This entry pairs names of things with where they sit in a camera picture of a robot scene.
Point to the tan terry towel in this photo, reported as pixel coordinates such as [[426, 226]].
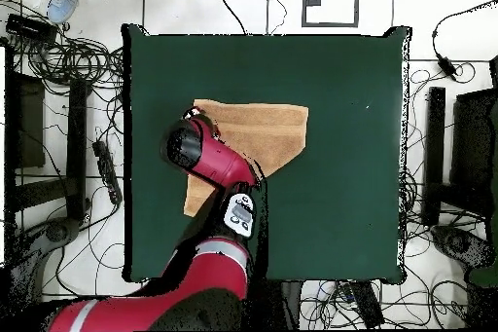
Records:
[[264, 129]]

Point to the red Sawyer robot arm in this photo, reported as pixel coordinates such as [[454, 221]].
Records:
[[218, 160]]

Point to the black power strip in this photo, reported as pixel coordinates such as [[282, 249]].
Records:
[[107, 174], [365, 304]]

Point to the light blue shoe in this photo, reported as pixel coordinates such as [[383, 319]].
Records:
[[64, 3]]

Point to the dark green table cloth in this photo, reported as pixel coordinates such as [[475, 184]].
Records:
[[350, 191]]

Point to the grey stand base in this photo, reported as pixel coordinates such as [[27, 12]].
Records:
[[459, 244], [58, 230]]

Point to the black rectangular box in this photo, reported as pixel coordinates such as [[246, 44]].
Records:
[[31, 28]]

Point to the black power adapter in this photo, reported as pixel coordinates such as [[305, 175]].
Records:
[[446, 67]]

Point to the dark green fabric bundle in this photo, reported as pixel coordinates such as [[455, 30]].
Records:
[[484, 276]]

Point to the grey square floor frame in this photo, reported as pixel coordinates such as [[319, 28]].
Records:
[[303, 8]]

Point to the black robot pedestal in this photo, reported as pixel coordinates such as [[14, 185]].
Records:
[[288, 304]]

